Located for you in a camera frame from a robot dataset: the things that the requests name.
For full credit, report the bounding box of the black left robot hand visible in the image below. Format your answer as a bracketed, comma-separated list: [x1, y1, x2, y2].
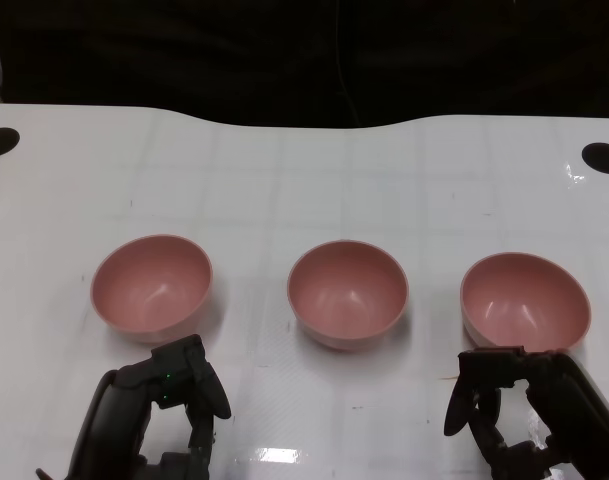
[36, 334, 233, 480]

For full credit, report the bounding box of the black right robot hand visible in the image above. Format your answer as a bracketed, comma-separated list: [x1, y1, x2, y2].
[443, 344, 609, 480]

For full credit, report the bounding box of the pink plastic bowl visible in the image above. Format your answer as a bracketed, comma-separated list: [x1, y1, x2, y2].
[459, 252, 593, 355]
[89, 233, 215, 346]
[287, 239, 410, 351]

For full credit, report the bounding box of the black round table grommet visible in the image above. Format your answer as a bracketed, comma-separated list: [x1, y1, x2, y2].
[0, 127, 21, 159]
[581, 142, 609, 175]

